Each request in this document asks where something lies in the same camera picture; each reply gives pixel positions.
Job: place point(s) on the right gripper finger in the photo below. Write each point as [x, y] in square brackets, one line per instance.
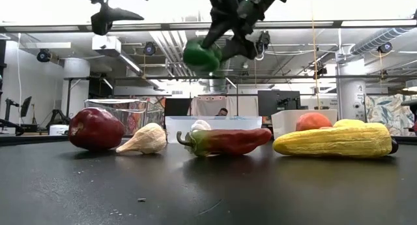
[215, 34]
[239, 49]

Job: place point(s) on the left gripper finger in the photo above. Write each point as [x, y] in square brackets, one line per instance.
[102, 23]

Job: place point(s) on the green bell pepper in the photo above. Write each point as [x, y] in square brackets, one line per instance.
[198, 60]

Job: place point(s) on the white garlic bulb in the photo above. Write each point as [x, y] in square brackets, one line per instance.
[201, 125]

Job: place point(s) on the round orange fruit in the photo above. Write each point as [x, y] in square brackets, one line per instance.
[311, 122]

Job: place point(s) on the red bell pepper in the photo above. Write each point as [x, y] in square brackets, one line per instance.
[96, 128]

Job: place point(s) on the large beige garlic bulb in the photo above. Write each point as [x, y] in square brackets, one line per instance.
[148, 140]

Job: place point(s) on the yellow corn cob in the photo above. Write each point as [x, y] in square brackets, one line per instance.
[332, 141]

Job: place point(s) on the black monitor on arm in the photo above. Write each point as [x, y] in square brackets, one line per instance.
[26, 106]

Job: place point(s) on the white ceiling box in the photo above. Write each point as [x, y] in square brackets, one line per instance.
[106, 44]

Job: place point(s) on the black ceiling spotlight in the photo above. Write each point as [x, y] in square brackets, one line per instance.
[385, 47]
[43, 55]
[149, 49]

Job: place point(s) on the plain white column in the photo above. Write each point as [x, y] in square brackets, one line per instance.
[76, 71]

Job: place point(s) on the dark computer monitor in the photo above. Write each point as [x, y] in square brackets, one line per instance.
[270, 102]

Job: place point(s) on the person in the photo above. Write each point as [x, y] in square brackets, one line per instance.
[222, 112]

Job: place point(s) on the white hanging cloth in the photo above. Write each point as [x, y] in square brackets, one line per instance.
[202, 106]

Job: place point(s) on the frosted plastic bin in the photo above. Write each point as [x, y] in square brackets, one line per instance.
[234, 122]

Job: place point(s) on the dark flat screen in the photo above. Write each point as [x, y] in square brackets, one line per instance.
[177, 107]

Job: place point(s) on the white plastic bin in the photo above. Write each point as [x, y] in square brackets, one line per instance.
[283, 124]

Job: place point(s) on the clear plastic bin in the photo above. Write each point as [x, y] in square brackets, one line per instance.
[130, 106]

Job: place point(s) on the colourful red pattern artwork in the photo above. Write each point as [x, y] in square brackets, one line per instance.
[159, 104]

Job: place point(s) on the red chili pepper green stem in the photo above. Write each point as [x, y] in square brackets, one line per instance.
[228, 141]

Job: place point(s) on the black tripod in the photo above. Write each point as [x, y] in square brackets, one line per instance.
[58, 115]

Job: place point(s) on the white column with sign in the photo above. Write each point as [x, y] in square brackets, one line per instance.
[350, 98]

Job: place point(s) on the blue leaf pattern mural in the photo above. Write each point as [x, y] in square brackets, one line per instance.
[384, 114]

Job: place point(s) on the small dark debris piece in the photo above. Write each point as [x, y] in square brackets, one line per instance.
[141, 200]

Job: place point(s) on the purple eggplant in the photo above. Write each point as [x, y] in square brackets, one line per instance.
[394, 146]

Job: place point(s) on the black hanging camera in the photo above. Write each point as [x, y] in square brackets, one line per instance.
[264, 40]

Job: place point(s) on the corrugated vertical air duct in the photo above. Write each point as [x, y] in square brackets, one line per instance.
[217, 84]

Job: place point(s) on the overhead aluminium frame beam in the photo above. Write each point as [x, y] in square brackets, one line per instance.
[49, 28]

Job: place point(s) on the silver slanted air duct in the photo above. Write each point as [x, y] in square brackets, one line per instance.
[374, 40]

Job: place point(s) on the black table frame rail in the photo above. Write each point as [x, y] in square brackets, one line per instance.
[32, 139]

